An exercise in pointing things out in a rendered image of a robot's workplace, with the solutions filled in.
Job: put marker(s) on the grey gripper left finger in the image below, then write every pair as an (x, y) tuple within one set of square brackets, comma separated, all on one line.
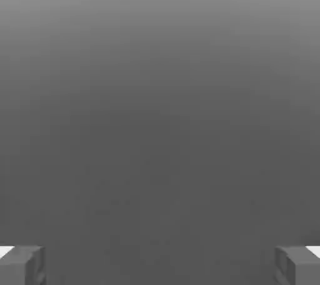
[(22, 267)]

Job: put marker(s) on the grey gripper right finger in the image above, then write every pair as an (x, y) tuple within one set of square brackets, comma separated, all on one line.
[(300, 268)]

